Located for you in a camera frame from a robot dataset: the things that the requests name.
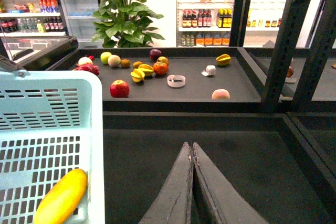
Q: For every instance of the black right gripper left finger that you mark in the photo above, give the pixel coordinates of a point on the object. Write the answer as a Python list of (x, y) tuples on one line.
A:
[(174, 201)]

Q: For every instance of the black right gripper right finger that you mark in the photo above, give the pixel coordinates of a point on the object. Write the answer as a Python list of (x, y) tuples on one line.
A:
[(217, 201)]

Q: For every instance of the yellow mango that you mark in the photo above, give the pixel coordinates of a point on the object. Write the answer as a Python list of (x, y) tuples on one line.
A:
[(61, 201)]

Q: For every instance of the light blue plastic basket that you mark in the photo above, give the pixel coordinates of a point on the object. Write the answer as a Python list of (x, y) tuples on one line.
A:
[(51, 123)]

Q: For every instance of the red yellow mango fruit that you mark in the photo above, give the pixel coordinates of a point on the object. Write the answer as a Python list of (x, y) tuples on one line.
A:
[(163, 59)]

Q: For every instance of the pink peach front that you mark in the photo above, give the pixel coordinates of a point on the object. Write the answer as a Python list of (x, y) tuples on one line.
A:
[(221, 94)]

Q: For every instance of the large red apple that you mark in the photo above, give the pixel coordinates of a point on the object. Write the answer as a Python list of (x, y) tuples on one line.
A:
[(119, 89)]

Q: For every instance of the black upper display tray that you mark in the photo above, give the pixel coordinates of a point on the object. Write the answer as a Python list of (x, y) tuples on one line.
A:
[(154, 93)]

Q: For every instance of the yellow starfruit front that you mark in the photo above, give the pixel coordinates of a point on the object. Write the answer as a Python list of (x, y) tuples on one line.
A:
[(143, 70)]

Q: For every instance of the yellow starfruit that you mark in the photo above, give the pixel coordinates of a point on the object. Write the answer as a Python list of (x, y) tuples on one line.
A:
[(143, 70), (223, 60)]

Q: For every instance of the orange persimmon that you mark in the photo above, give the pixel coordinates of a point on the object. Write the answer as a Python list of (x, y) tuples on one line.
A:
[(160, 68)]

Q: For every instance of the small white tape roll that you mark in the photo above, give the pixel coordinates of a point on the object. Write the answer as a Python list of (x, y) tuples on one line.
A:
[(210, 70)]

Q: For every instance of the brown kiwi right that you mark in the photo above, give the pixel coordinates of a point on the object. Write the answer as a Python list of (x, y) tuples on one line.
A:
[(137, 64)]

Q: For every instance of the brown kiwi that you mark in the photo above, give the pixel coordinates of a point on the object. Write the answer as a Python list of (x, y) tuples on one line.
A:
[(125, 63), (137, 64)]

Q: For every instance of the brown kiwi left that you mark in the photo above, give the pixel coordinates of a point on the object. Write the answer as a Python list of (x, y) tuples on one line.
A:
[(125, 63)]

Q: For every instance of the yellow starfruit far right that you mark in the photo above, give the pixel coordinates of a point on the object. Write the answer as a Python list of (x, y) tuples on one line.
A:
[(223, 60)]

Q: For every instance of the dark purple fruit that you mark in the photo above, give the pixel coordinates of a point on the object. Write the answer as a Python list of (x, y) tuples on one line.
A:
[(154, 54)]

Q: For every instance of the beige round melon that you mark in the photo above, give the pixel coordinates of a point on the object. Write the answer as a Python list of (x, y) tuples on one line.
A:
[(114, 61)]

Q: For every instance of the pink dragon fruit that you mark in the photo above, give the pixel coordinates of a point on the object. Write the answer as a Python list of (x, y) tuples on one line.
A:
[(89, 67)]

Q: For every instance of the green apple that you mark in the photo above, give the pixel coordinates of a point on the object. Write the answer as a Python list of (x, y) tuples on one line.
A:
[(104, 57)]

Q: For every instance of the white round fruit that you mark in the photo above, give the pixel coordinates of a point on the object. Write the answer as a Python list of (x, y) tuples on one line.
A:
[(84, 60)]

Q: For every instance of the green potted plant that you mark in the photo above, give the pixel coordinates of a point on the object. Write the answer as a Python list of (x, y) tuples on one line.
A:
[(125, 24)]

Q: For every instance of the glass top freezer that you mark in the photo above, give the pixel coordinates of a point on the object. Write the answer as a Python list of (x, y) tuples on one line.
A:
[(37, 53)]

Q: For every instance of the black right shelf frame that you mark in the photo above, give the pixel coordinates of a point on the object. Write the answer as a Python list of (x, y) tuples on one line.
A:
[(270, 85)]

